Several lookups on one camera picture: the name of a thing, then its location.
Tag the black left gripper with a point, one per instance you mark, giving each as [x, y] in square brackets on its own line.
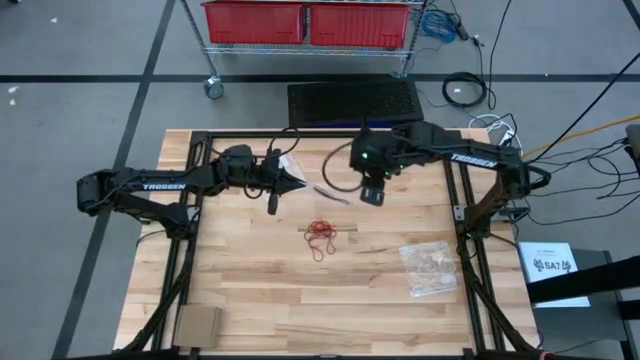
[272, 180]

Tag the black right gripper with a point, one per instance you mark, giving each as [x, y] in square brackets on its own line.
[372, 192]

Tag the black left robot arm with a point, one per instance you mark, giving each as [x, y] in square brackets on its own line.
[165, 186]

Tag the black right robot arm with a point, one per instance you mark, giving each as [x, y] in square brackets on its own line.
[472, 160]

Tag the white power strip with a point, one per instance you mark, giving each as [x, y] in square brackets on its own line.
[505, 142]

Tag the red plastic storage bin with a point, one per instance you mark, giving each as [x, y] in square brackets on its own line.
[255, 22]
[360, 25]

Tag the brown cardboard piece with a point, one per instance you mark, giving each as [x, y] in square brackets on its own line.
[197, 327]

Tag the white SA7 booklet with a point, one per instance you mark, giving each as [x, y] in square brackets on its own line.
[552, 275]

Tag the black beam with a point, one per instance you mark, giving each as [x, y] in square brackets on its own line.
[580, 282]

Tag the grey side table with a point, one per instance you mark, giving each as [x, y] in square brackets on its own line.
[590, 330]

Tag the grey rounded object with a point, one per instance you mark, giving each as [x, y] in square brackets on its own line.
[634, 147]

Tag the black aluminium table frame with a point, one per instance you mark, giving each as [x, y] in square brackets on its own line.
[250, 134]

